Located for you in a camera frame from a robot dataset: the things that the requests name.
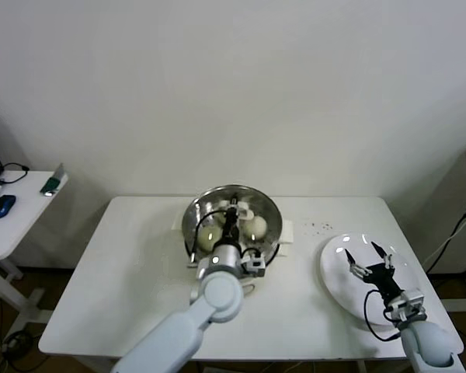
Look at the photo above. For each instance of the white table base frame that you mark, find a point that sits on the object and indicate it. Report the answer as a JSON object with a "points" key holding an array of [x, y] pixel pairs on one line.
{"points": [[462, 305]]}

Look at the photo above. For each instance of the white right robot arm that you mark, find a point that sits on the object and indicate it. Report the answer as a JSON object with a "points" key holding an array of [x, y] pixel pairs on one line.
{"points": [[431, 342]]}

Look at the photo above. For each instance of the round glass pot lid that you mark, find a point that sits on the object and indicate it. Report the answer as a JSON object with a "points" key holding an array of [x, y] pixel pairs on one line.
{"points": [[264, 206]]}

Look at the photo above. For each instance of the white round plate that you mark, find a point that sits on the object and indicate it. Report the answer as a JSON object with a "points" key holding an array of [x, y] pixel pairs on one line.
{"points": [[334, 279]]}

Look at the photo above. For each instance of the stainless steel steamer basket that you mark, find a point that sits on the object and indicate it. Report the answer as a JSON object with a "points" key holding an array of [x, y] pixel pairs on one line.
{"points": [[287, 233]]}

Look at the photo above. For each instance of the scattered dark crumbs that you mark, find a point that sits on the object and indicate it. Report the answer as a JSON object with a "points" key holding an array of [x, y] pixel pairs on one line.
{"points": [[318, 227]]}

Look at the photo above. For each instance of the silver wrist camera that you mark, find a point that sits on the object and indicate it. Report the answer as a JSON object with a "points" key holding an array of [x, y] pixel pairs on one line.
{"points": [[254, 264], [409, 303]]}

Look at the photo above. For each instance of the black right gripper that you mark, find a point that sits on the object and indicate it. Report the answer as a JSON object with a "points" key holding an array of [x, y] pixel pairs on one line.
{"points": [[381, 276]]}

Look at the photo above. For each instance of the green and white box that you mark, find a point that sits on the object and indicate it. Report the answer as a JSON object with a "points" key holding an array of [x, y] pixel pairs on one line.
{"points": [[52, 184]]}

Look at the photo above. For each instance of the white steamed baozi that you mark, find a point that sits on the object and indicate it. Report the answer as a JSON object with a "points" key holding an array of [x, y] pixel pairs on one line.
{"points": [[209, 238], [256, 227]]}

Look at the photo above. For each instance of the white side table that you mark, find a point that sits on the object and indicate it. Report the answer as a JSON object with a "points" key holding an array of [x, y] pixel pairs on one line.
{"points": [[27, 217]]}

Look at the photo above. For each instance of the blue computer mouse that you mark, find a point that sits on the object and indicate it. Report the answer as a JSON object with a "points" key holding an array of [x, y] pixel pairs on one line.
{"points": [[2, 205]]}

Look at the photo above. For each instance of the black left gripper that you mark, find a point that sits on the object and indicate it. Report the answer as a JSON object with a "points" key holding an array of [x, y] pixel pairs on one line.
{"points": [[229, 225]]}

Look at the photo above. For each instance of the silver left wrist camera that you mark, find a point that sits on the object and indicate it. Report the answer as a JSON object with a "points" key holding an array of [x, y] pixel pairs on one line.
{"points": [[254, 264]]}

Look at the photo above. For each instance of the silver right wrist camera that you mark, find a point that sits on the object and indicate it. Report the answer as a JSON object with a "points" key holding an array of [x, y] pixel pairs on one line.
{"points": [[409, 303]]}

